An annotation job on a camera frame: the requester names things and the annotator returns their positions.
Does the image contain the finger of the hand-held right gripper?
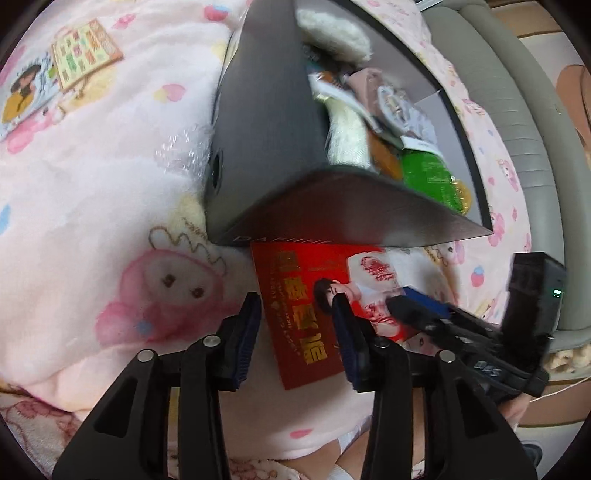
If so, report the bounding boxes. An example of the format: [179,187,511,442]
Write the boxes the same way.
[401,286,504,335]
[385,296,485,367]

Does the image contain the cartoon figure card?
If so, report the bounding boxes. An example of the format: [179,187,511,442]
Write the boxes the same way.
[0,53,61,141]

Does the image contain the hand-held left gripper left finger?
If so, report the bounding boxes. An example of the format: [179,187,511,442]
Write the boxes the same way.
[52,293,262,480]

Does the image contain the person's right hand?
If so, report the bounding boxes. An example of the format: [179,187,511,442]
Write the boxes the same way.
[501,394,532,428]

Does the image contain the brown leather item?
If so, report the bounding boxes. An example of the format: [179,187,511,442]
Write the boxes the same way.
[367,134,402,181]

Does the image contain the green plastic packet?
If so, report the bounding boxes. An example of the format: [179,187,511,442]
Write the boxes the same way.
[399,148,455,206]

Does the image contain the round print card pack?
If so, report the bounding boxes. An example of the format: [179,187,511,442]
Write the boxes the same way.
[376,83,437,139]

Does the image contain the cream knitted cloth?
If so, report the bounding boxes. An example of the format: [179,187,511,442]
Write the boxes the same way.
[325,99,372,169]

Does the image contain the pink printed blanket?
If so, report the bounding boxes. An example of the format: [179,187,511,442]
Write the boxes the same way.
[0,0,532,480]

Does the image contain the white fluffy toy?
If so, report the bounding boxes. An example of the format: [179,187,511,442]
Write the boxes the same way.
[295,7,375,63]

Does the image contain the dusty pink cloth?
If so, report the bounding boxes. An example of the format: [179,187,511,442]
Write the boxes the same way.
[346,67,384,109]

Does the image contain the clear bubble wrap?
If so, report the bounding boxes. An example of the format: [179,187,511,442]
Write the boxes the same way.
[154,124,218,174]

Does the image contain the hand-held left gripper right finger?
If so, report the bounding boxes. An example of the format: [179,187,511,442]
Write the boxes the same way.
[332,295,539,480]

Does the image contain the green bordered sticker sheet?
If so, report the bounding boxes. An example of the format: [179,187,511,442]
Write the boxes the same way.
[51,18,124,92]

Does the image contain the yellow plastic item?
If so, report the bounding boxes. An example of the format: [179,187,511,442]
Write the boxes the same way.
[450,178,474,215]

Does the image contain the black cardboard box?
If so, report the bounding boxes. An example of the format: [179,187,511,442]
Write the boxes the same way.
[203,0,495,250]

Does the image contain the red envelope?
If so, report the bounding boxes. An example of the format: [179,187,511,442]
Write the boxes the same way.
[249,242,416,391]

